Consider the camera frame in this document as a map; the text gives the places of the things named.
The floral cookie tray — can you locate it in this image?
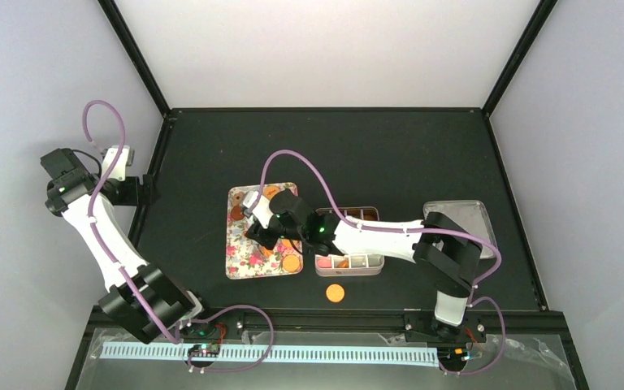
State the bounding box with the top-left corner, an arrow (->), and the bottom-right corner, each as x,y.
225,185 -> 303,280

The pink divided cookie tin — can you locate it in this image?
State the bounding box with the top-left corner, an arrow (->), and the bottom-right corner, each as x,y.
314,206 -> 385,277

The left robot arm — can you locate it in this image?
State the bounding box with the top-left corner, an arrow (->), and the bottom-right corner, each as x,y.
40,145 -> 203,344

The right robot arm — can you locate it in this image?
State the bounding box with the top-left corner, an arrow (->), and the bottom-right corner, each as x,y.
241,190 -> 483,340

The yellow cracker with red mark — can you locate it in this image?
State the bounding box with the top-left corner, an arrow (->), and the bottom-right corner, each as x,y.
263,185 -> 280,199

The pink sandwich cookie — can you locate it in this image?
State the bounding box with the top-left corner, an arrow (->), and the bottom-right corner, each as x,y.
316,258 -> 332,269

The dark brown round cookie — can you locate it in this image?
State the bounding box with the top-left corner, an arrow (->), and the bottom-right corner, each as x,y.
229,205 -> 245,221

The brown flower cookie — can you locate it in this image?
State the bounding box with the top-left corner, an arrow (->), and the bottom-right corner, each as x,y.
230,191 -> 245,207

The fallen orange round cracker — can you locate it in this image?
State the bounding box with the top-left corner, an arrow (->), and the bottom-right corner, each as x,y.
325,284 -> 345,303

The clear plastic tin lid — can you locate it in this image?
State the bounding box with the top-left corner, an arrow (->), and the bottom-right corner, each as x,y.
422,200 -> 496,247

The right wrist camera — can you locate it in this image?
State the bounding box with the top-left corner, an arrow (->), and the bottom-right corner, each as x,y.
241,190 -> 275,229

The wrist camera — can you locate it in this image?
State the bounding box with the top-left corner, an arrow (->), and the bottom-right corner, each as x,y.
102,145 -> 135,181
241,190 -> 275,229

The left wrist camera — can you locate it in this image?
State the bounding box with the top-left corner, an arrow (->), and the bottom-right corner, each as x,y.
102,145 -> 135,181

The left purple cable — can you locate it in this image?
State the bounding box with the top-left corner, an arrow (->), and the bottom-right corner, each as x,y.
81,100 -> 276,376

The white slotted cable duct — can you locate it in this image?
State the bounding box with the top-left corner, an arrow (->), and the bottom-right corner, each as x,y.
97,341 -> 439,367

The black frame post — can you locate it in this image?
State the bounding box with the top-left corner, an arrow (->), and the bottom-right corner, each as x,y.
97,0 -> 171,117

